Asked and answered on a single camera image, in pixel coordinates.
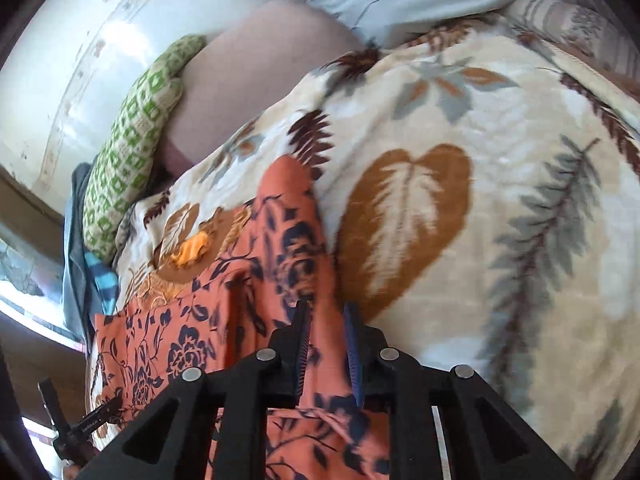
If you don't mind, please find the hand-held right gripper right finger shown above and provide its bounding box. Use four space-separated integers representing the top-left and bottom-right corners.
344 304 576 480

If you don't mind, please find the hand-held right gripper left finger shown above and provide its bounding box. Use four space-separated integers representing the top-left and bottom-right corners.
100 301 313 480

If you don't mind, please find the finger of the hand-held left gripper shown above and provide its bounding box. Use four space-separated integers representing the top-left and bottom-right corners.
75 396 124 440

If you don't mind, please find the orange floral print garment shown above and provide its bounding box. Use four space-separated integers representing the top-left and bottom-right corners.
92 155 391 480

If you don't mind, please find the blue black striped cloth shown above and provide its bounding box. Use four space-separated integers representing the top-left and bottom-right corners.
84 252 119 316

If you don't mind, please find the stained glass window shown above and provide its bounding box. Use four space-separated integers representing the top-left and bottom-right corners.
0 235 86 346

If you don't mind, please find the leaf print fleece blanket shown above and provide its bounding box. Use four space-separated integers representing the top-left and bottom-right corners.
85 10 640 480

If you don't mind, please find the grey blue cloth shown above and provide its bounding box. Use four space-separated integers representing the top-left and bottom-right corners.
62 162 118 341

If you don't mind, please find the green patterned pillow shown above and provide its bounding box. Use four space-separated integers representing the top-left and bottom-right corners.
82 34 208 263

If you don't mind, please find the pink quilted mattress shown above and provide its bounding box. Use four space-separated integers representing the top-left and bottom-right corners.
160 0 371 181

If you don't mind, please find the striped floral bed sheet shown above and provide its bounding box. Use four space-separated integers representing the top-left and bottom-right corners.
495 0 640 81

